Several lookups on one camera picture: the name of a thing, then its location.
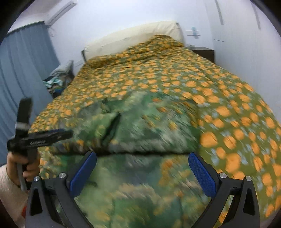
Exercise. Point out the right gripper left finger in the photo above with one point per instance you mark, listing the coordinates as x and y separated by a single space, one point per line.
51 201

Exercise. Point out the grey blue curtain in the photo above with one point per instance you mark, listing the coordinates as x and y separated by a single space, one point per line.
27 58

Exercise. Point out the white wardrobe door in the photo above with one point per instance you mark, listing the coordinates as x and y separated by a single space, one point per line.
247 44

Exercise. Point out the pile of clothes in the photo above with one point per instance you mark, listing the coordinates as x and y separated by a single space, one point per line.
57 84

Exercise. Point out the grey striped pillow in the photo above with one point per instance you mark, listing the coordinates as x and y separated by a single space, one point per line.
62 69

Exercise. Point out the white fluffy left sleeve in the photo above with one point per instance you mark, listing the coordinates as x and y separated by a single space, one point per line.
13 198

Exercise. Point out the orange fluffy trousers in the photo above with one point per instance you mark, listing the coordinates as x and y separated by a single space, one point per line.
23 214

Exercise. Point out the white air conditioner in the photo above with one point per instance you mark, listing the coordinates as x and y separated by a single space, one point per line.
58 11

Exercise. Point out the cream padded headboard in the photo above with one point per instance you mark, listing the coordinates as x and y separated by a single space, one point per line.
121 40

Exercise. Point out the dark bedside table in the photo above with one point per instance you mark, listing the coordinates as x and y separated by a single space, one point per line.
204 52

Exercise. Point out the wall socket with blue plug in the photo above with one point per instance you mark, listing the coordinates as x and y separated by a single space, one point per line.
193 32

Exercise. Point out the green landscape print jacket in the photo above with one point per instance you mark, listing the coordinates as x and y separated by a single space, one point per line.
143 142

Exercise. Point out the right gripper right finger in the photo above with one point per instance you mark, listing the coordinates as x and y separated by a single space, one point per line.
244 208

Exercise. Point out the orange floral green quilt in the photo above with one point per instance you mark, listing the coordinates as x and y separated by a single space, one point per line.
249 131

